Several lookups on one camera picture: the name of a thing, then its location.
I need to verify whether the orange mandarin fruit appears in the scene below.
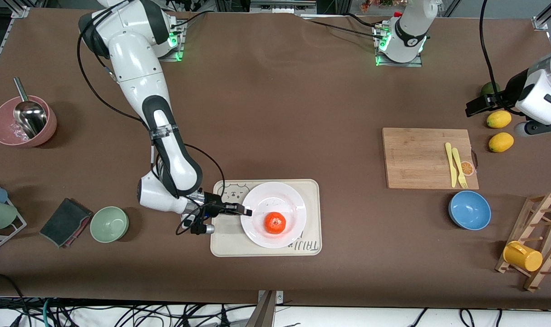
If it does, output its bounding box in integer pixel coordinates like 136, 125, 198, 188
264, 212, 287, 235

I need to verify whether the white round plate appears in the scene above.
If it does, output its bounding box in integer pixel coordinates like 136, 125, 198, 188
240, 182, 307, 249

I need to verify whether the yellow lemon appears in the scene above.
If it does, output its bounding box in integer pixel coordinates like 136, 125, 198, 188
488, 132, 515, 153
486, 110, 512, 129

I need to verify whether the beige bear print tray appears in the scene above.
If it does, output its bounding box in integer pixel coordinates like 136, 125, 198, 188
210, 179, 322, 258

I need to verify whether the yellow plastic fork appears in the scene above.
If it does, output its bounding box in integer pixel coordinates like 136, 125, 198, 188
452, 148, 468, 189

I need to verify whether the yellow plastic knife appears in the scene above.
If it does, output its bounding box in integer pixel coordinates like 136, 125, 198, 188
445, 142, 458, 188

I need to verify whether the wooden cutting board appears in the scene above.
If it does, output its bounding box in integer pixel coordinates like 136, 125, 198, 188
382, 128, 479, 190

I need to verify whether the pale green bowl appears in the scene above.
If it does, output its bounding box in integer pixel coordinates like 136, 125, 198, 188
90, 206, 129, 243

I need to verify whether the blue bowl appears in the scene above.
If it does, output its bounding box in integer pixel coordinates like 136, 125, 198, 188
448, 190, 492, 231

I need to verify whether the wooden mug rack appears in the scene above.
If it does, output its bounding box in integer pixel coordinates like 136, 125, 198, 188
495, 192, 551, 292

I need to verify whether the pink folded cloth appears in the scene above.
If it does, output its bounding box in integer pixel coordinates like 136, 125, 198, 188
63, 214, 93, 248

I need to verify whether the brown table cover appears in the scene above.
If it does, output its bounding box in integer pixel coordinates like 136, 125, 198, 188
0, 8, 551, 310

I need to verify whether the dark grey folded cloth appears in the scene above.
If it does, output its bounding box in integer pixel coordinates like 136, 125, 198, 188
39, 198, 93, 248

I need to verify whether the yellow mug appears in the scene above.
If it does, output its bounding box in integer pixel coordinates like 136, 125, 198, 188
503, 241, 543, 273

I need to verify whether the metal scoop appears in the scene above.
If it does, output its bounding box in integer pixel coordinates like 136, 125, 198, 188
13, 77, 48, 139

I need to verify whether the pink bowl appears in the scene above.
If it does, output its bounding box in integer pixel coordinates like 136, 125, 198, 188
0, 95, 57, 148

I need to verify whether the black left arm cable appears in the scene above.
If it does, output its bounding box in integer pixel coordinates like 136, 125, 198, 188
478, 0, 504, 97

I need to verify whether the aluminium profile with bracket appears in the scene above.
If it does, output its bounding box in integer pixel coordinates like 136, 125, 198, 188
532, 0, 551, 31

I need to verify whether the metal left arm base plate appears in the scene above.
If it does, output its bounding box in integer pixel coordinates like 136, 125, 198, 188
374, 25, 424, 68

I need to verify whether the metal table edge bracket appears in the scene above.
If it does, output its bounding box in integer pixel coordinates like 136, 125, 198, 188
256, 290, 284, 327

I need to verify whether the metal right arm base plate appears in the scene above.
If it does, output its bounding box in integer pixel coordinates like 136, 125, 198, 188
157, 20, 186, 62

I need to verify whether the black left base cable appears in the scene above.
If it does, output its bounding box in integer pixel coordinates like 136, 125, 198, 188
303, 18, 386, 40

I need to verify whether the black base cable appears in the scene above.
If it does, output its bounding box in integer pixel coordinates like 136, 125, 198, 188
169, 10, 215, 35
303, 18, 386, 40

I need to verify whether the black right base cable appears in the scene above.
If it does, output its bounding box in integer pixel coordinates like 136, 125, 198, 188
169, 10, 215, 35

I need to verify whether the white wire cup rack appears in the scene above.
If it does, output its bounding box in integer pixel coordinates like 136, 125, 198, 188
0, 180, 27, 253

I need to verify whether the black metal frame equipment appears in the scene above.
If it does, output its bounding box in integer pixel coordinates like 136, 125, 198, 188
250, 0, 318, 15

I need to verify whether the black curved floor cable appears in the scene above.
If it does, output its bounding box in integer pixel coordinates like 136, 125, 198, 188
0, 272, 29, 318

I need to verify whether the long aluminium table rail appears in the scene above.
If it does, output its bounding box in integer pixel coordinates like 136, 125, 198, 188
0, 5, 30, 89

